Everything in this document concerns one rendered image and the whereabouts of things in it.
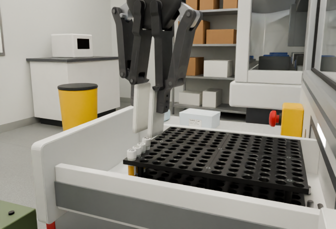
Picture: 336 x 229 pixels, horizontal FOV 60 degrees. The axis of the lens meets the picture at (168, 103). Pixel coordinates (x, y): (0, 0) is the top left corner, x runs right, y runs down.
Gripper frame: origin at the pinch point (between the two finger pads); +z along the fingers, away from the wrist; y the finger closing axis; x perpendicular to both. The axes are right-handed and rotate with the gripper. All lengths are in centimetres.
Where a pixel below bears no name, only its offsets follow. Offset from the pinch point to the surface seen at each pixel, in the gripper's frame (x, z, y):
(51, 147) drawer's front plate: 10.8, 4.4, 7.1
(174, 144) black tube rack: -3.8, 5.8, -2.3
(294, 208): 4.1, 4.5, -21.0
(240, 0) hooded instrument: -82, -23, 20
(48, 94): -194, 86, 309
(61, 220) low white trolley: -7.4, 37.0, 30.8
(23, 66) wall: -183, 52, 343
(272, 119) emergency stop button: -37.4, 7.9, -8.8
